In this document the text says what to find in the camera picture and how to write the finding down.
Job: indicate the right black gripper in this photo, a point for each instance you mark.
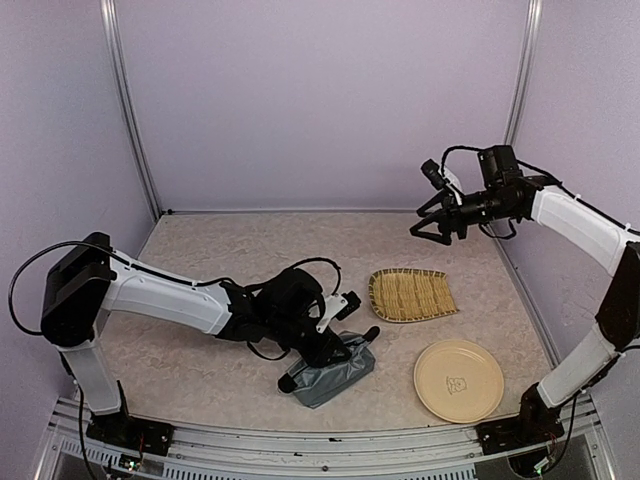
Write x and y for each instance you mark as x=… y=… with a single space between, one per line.
x=449 y=210

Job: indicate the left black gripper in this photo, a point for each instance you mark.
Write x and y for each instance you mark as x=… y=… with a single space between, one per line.
x=319 y=357

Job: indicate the grey zip pouch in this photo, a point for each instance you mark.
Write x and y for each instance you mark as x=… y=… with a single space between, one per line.
x=314 y=387

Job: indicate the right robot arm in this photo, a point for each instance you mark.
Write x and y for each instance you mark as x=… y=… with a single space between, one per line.
x=575 y=257

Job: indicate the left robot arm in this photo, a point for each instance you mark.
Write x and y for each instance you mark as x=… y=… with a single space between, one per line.
x=93 y=280

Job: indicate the woven bamboo tray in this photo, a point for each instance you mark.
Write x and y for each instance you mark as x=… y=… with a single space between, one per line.
x=410 y=295

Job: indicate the beige round plate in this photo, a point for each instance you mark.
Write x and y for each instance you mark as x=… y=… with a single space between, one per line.
x=458 y=381

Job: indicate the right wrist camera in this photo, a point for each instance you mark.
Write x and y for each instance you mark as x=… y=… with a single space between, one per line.
x=444 y=181

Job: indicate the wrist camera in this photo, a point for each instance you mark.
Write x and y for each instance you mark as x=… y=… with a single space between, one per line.
x=334 y=307
x=444 y=181

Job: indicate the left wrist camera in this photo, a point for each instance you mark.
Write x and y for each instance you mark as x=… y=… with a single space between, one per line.
x=334 y=307

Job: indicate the front aluminium rail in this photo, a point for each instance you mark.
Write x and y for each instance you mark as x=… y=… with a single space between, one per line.
x=205 y=452

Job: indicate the right aluminium frame post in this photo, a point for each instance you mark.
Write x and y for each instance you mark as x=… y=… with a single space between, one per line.
x=524 y=71

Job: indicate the aluminium frame post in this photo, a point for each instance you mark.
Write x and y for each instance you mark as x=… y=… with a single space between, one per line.
x=524 y=71
x=110 y=22

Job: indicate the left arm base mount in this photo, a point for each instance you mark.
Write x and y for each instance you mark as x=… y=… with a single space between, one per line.
x=123 y=430

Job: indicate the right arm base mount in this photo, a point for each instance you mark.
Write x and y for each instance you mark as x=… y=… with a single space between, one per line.
x=535 y=423

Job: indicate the left aluminium frame post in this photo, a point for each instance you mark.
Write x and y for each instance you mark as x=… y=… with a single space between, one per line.
x=110 y=22

